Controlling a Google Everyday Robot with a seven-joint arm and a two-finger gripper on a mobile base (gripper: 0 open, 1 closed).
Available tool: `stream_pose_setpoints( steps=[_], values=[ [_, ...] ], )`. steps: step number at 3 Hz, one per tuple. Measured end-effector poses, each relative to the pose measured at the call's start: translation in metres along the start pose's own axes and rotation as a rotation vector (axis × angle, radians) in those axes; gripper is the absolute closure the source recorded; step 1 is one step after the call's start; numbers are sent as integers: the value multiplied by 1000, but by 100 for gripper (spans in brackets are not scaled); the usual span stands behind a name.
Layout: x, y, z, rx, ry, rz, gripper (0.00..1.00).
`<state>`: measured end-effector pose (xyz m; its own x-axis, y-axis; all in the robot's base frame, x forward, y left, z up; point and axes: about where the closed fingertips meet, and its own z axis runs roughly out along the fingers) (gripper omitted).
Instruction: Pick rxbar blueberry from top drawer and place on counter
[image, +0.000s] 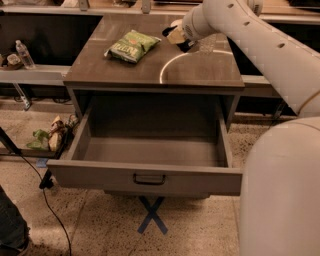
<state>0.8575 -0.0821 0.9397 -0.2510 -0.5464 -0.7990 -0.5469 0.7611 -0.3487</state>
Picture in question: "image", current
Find blue rxbar blueberry bar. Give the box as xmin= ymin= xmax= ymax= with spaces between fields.
xmin=162 ymin=26 xmax=192 ymax=53

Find grey cabinet with counter top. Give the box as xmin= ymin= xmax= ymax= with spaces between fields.
xmin=63 ymin=13 xmax=246 ymax=132

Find blue tape cross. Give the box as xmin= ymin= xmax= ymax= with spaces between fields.
xmin=137 ymin=196 xmax=168 ymax=235

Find open grey top drawer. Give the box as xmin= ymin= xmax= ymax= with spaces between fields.
xmin=48 ymin=93 xmax=242 ymax=197

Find green chip bag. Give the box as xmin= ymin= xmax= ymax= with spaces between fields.
xmin=104 ymin=30 xmax=161 ymax=64

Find black tripod leg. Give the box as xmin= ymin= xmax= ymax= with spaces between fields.
xmin=0 ymin=127 xmax=21 ymax=156

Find snack items on ledge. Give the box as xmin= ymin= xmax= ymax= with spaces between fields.
xmin=0 ymin=53 xmax=23 ymax=71

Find tan snack bag on floor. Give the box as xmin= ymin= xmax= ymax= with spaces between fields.
xmin=48 ymin=116 xmax=65 ymax=152

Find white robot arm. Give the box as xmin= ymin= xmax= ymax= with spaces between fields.
xmin=168 ymin=0 xmax=320 ymax=256

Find person leg in jeans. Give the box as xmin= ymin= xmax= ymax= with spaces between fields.
xmin=0 ymin=186 xmax=29 ymax=256

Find white bowl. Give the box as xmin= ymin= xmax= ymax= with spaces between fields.
xmin=171 ymin=19 xmax=183 ymax=30

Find small water bottle on ledge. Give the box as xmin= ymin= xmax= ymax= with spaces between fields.
xmin=16 ymin=40 xmax=35 ymax=69

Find clear water bottle on counter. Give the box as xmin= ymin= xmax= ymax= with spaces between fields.
xmin=198 ymin=34 xmax=216 ymax=53

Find black drawer handle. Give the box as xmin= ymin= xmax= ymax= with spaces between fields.
xmin=133 ymin=174 xmax=166 ymax=186

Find green snack bag on floor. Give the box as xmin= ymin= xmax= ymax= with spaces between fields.
xmin=27 ymin=129 xmax=49 ymax=151

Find black cable on floor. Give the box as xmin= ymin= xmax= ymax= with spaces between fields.
xmin=19 ymin=154 xmax=73 ymax=256

